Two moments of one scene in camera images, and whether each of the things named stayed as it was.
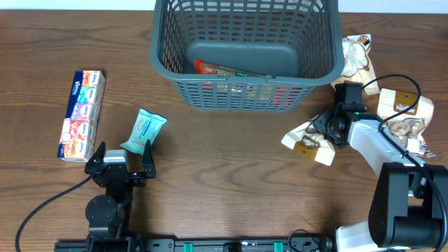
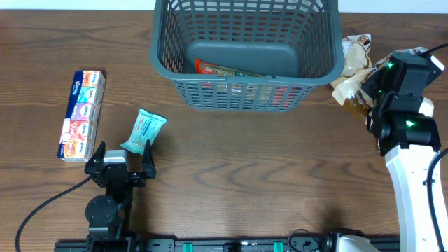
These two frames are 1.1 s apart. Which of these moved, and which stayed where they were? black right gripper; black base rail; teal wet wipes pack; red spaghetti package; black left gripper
Moved: black right gripper
Stayed: black left gripper; red spaghetti package; teal wet wipes pack; black base rail
